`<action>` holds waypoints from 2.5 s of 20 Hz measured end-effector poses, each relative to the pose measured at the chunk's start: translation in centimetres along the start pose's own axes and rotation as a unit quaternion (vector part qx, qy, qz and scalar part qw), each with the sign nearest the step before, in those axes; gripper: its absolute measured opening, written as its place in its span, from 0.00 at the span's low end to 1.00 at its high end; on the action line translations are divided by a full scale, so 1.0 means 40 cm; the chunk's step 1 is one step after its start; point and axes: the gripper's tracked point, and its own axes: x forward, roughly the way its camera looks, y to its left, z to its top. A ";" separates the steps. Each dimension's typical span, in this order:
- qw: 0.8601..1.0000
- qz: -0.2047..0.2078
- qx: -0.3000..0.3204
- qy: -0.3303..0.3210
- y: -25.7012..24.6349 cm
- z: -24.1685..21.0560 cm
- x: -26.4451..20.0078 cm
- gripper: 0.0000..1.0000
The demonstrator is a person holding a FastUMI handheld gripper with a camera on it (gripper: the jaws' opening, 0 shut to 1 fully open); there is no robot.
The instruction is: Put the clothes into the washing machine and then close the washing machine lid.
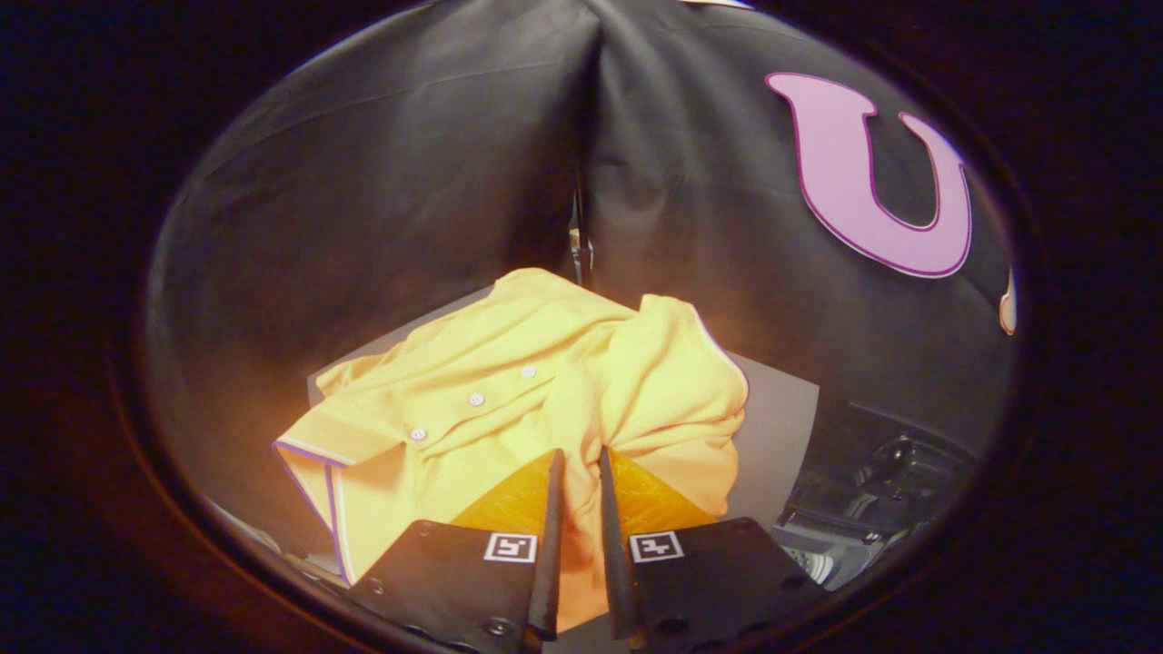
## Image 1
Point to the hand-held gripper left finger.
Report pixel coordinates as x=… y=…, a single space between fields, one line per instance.
x=550 y=545

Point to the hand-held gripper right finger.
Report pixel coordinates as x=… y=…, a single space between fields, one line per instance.
x=618 y=563

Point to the orange polo shirt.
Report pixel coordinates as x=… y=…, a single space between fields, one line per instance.
x=509 y=363

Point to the dark washing machine lid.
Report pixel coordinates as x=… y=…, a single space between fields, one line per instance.
x=899 y=454

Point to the beige and black cabinet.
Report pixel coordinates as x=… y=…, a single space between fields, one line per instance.
x=772 y=427

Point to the black backdrop cloth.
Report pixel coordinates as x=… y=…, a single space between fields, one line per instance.
x=409 y=163

